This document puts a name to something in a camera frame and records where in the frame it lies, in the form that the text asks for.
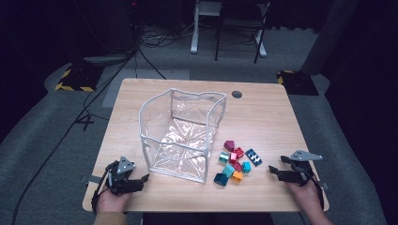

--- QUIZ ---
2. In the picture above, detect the clear plastic storage bag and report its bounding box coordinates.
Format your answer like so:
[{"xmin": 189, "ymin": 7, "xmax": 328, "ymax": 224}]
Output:
[{"xmin": 139, "ymin": 88, "xmax": 228, "ymax": 185}]

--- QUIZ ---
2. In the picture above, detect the person's left hand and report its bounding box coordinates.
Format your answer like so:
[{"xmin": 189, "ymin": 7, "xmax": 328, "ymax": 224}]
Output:
[{"xmin": 95, "ymin": 189, "xmax": 134, "ymax": 215}]

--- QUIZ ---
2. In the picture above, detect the light teal toy block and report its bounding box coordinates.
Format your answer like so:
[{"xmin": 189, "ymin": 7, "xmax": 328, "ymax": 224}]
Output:
[{"xmin": 222, "ymin": 164, "xmax": 237, "ymax": 178}]

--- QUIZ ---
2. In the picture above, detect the long black floor cable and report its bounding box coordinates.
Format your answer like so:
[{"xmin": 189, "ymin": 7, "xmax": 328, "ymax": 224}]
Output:
[{"xmin": 10, "ymin": 46, "xmax": 140, "ymax": 225}]

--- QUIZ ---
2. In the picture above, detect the black metal chair frame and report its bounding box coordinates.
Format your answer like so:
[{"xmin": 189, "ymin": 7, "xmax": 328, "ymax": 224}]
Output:
[{"xmin": 214, "ymin": 0, "xmax": 271, "ymax": 65}]

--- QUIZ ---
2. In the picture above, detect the left hand-held gripper cable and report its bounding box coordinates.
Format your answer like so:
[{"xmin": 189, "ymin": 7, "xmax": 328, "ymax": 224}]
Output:
[{"xmin": 90, "ymin": 162, "xmax": 111, "ymax": 217}]

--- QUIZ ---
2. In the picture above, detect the white desk leg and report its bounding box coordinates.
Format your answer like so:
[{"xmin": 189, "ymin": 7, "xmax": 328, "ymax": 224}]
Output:
[
  {"xmin": 190, "ymin": 0, "xmax": 223, "ymax": 54},
  {"xmin": 253, "ymin": 3, "xmax": 271, "ymax": 58}
]

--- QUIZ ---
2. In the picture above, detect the black yellow striped stand base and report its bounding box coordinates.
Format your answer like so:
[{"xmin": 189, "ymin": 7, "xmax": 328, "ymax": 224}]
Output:
[
  {"xmin": 276, "ymin": 69, "xmax": 319, "ymax": 97},
  {"xmin": 54, "ymin": 64, "xmax": 104, "ymax": 93}
]

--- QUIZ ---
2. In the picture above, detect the person's right hand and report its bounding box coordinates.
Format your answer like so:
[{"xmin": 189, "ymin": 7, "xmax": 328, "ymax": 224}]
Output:
[{"xmin": 285, "ymin": 179, "xmax": 324, "ymax": 214}]

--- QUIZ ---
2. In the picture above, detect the tangle of floor cables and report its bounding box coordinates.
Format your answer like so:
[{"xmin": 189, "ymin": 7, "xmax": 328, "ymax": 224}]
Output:
[{"xmin": 139, "ymin": 22, "xmax": 196, "ymax": 49}]

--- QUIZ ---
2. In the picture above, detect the right hand-held gripper cable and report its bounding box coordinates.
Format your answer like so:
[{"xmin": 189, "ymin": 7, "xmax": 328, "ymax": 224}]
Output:
[{"xmin": 308, "ymin": 170, "xmax": 327, "ymax": 211}]

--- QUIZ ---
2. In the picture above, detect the grey curtain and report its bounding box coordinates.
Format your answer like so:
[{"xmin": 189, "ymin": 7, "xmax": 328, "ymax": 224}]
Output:
[{"xmin": 300, "ymin": 0, "xmax": 360, "ymax": 76}]

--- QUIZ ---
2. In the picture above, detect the hand-held gripper cable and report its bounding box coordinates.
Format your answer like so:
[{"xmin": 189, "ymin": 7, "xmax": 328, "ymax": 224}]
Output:
[
  {"xmin": 90, "ymin": 162, "xmax": 111, "ymax": 217},
  {"xmin": 308, "ymin": 170, "xmax": 327, "ymax": 211}
]

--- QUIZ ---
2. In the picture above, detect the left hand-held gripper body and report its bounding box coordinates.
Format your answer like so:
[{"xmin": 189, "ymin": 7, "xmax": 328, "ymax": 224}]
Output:
[{"xmin": 106, "ymin": 156, "xmax": 139, "ymax": 196}]

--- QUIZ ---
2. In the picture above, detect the dark equipment cabinet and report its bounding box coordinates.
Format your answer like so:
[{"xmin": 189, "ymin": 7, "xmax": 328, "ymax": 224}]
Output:
[{"xmin": 70, "ymin": 0, "xmax": 145, "ymax": 57}]

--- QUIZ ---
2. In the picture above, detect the dark blue studded toy plate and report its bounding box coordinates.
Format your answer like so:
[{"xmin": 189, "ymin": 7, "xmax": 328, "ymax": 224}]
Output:
[{"xmin": 244, "ymin": 148, "xmax": 264, "ymax": 167}]

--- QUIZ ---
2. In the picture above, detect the grey flat stand base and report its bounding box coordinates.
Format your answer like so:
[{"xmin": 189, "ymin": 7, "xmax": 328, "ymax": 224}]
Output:
[{"xmin": 83, "ymin": 54, "xmax": 131, "ymax": 66}]

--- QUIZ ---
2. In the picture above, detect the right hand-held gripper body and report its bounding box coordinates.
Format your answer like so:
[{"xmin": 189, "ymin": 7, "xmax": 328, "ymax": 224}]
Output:
[{"xmin": 290, "ymin": 149, "xmax": 323, "ymax": 188}]

